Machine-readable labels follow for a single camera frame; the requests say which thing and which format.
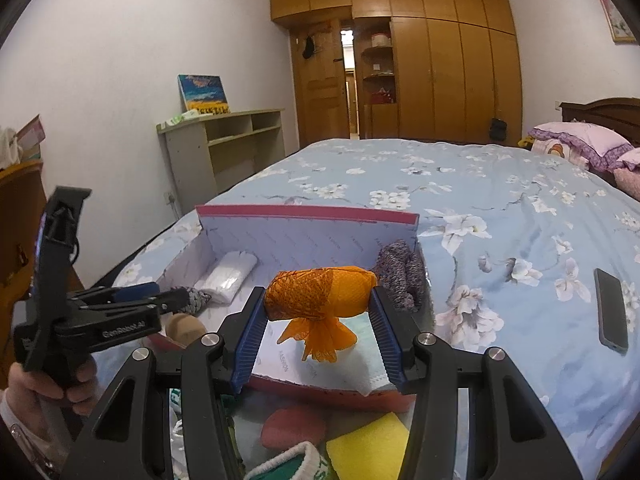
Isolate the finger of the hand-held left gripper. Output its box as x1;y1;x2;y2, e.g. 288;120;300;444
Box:
75;282;162;307
80;286;195;318

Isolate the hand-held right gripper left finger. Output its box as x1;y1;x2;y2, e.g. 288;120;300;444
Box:
60;286;268;480

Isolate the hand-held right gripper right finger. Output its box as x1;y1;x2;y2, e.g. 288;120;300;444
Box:
370;286;583;480

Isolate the white knitted cloth packet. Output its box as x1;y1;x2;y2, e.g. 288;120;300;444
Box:
194;251;258;305

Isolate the brown knitted cloth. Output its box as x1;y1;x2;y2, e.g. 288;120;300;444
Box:
372;240;425;313

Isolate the orange knitted item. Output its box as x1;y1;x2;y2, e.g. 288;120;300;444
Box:
264;266;377;363

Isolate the pink makeup sponge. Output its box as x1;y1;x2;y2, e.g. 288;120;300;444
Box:
262;406;328;448

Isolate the yellow sponge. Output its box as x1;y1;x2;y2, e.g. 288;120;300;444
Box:
326;416;411;480

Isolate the red cardboard box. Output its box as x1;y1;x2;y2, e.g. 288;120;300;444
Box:
150;204;431;413

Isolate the white green knit sock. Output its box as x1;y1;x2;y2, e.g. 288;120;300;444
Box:
169;387;332;480

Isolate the person's left forearm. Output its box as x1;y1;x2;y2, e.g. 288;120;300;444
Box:
0;390;76;480

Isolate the person's left hand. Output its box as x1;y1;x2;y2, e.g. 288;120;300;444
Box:
6;352;99;417

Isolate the wooden desk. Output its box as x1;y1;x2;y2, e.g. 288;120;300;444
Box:
0;160;86;306

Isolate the white bag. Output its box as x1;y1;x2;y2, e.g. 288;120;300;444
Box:
0;127;23;166

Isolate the pink box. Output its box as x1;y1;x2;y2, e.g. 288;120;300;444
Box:
15;114;47;163

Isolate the beige shelf desk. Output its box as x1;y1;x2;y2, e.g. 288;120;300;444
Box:
157;108;287;221

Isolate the blue floral bedspread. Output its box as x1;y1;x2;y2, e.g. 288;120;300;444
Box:
92;139;640;480

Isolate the blue yellow landscape painting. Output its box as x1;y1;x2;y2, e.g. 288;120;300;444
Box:
177;74;232;115

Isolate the black smartphone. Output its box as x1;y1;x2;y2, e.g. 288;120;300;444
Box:
594;268;629;356

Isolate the cartoon printed pink pillow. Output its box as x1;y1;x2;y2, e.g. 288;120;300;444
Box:
531;137;591;168

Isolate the wooden door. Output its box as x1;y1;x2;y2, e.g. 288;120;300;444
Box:
290;19;351;150

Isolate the wooden wardrobe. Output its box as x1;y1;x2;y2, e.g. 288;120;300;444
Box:
270;0;526;148

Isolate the pink ruffled pillow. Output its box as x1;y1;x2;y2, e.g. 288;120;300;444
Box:
529;121;635;171
612;146;640;196

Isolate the dark wooden headboard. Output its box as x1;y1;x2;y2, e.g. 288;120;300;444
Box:
559;97;640;188

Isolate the framed wall picture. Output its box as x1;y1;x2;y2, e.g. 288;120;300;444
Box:
590;0;638;43

